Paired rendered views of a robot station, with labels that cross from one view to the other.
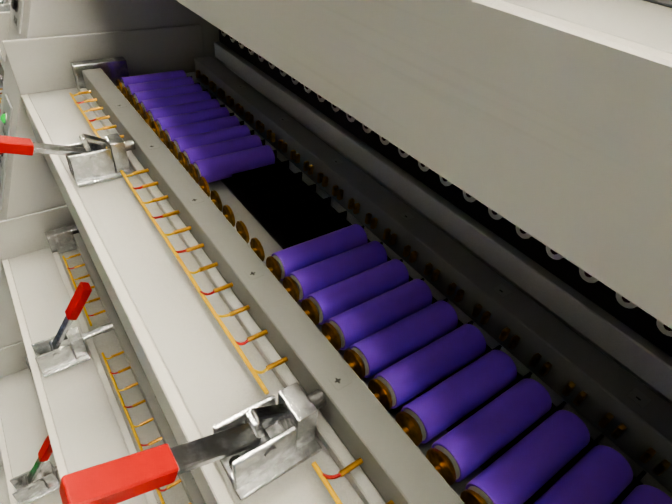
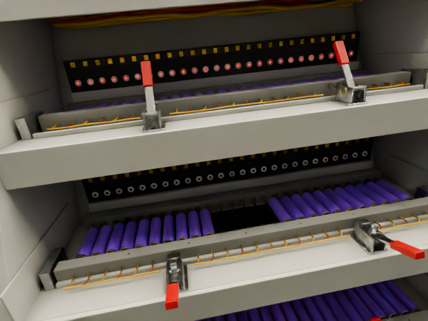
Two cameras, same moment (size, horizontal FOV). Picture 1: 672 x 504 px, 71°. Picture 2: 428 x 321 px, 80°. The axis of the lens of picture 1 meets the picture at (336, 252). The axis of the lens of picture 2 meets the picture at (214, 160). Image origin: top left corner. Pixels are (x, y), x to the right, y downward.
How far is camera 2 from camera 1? 39 cm
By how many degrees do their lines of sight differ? 51
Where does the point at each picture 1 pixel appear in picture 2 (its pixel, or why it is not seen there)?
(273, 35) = (305, 138)
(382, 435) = (372, 210)
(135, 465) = (402, 244)
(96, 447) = not seen: outside the picture
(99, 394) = not seen: outside the picture
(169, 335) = (316, 260)
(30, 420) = not seen: outside the picture
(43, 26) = (14, 265)
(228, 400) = (348, 248)
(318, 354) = (342, 215)
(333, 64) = (334, 132)
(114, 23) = (41, 232)
